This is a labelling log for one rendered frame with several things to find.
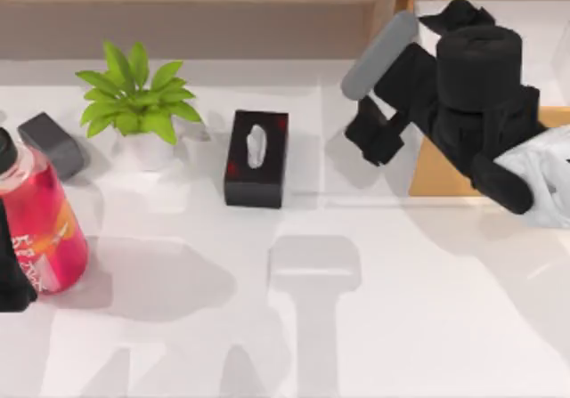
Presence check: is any white tissue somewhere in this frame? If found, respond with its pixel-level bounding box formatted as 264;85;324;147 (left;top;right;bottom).
246;124;269;169

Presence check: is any black tissue box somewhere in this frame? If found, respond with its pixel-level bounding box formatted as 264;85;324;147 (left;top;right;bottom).
224;110;290;210

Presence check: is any brown wooden shelf unit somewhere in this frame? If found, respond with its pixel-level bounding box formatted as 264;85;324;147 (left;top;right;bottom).
0;0;403;61

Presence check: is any green plant in white pot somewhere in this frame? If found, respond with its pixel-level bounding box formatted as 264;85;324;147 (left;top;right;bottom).
74;39;204;173

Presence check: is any dark grey block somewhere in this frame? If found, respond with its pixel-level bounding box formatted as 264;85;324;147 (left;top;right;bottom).
17;111;86;182

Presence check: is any pink bottle with black cap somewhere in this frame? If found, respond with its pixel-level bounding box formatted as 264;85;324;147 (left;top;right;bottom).
0;126;90;295

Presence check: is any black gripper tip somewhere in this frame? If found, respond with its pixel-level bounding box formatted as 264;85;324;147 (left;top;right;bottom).
0;199;39;314

